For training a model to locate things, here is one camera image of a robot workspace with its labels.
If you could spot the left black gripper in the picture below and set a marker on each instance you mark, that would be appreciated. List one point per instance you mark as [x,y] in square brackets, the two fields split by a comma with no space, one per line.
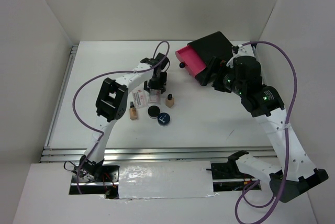
[162,85]

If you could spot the black lid powder jar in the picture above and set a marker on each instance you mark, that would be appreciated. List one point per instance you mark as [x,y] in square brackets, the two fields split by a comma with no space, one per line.
[153,111]

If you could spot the blue lid F powder jar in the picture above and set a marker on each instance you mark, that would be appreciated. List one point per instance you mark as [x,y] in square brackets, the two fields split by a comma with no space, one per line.
[163,119]

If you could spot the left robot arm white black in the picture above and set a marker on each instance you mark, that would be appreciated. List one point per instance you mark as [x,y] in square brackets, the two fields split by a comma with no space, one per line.
[111,105]

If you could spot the black drawer organizer case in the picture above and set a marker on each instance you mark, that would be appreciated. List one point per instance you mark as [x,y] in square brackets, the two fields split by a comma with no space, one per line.
[213,45]

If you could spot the BB foundation pump bottle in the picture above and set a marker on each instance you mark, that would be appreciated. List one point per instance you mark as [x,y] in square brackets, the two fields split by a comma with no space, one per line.
[133,111]

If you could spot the aluminium rail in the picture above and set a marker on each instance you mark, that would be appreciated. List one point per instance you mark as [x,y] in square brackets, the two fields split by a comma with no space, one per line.
[64,84]
[156,154]

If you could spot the floral clear makeup box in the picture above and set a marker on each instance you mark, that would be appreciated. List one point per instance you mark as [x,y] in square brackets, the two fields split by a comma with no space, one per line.
[154,96]

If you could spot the aluminium front rail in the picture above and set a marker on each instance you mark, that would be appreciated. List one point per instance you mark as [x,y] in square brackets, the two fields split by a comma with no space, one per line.
[156,154]

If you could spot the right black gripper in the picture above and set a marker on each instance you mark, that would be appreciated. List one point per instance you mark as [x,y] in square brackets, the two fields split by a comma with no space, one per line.
[222,68]

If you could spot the pink top drawer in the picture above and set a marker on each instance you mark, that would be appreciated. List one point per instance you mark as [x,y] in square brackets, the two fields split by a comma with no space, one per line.
[192,61]

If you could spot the aluminium left rail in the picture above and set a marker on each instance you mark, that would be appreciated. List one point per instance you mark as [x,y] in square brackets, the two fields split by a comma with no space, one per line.
[64,84]

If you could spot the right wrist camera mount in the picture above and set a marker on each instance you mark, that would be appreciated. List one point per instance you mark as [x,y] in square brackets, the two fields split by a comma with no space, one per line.
[237,51]

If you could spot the white foil-taped board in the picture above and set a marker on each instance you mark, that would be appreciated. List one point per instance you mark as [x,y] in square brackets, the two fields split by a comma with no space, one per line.
[173,179]

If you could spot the square foundation bottle black cap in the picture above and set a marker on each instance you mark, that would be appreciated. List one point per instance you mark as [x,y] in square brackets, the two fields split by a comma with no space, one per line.
[169,101]

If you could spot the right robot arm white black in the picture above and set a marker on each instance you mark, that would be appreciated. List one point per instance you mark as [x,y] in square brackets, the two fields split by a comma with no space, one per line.
[296,173]

